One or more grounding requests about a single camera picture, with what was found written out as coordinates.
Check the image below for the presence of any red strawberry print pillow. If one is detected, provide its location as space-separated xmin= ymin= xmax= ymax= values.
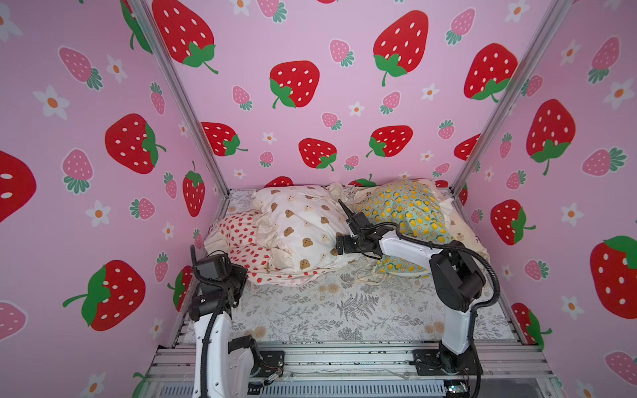
xmin=203 ymin=210 xmax=328 ymax=286

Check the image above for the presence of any lemon print teal pillow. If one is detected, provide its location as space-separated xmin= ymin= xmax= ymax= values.
xmin=354 ymin=180 xmax=453 ymax=285

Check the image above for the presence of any white bear print pillow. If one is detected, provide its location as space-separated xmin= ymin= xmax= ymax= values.
xmin=253 ymin=186 xmax=359 ymax=275

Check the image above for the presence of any cream animal print pillow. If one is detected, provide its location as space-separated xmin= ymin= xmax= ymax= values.
xmin=418 ymin=178 xmax=490 ymax=262

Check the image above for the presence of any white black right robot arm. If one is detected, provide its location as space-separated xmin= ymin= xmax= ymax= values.
xmin=335 ymin=206 xmax=501 ymax=376

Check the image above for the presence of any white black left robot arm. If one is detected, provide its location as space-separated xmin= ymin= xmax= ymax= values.
xmin=188 ymin=250 xmax=259 ymax=397

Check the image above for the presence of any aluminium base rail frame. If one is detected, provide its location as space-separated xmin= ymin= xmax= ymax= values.
xmin=133 ymin=340 xmax=553 ymax=398

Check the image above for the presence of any aluminium left corner post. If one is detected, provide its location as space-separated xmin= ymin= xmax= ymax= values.
xmin=130 ymin=0 xmax=230 ymax=199

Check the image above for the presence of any aluminium corner post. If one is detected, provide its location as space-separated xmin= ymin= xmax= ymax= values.
xmin=130 ymin=0 xmax=230 ymax=199
xmin=450 ymin=0 xmax=573 ymax=199

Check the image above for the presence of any aluminium right corner post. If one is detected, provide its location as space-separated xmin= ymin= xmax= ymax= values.
xmin=450 ymin=0 xmax=573 ymax=199

